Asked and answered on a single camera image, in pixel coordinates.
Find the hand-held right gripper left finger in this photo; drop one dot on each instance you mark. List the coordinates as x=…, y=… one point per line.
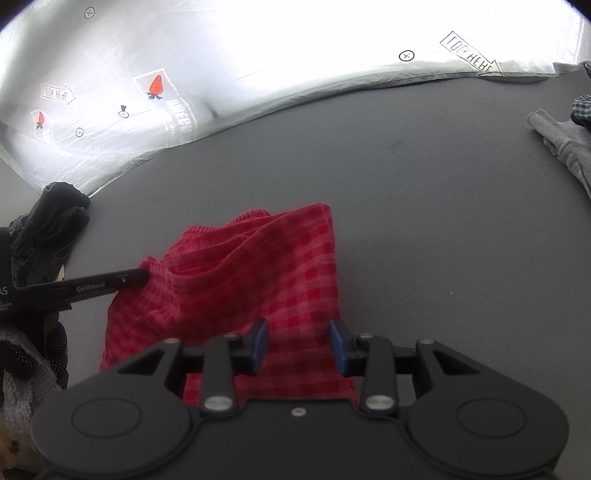
x=259, y=346

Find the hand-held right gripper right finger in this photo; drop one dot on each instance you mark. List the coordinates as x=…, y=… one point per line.
x=339, y=348

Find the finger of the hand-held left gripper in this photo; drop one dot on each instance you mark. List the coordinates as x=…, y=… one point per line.
x=92, y=287

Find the red checked garment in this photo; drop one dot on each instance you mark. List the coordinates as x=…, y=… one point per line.
x=258, y=277

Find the dark navy clothes pile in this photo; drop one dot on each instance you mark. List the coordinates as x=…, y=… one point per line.
x=46, y=230

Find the person's left hand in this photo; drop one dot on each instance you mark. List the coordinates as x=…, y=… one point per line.
x=54, y=350

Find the brown paper piece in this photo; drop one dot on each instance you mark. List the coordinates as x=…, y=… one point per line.
x=61, y=274

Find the white printed curtain sheet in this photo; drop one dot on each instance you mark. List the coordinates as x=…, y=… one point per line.
x=258, y=69

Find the grey garment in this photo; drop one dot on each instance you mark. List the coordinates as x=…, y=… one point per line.
x=568, y=147

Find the dark plaid shirt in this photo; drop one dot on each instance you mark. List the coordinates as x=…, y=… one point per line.
x=582, y=108

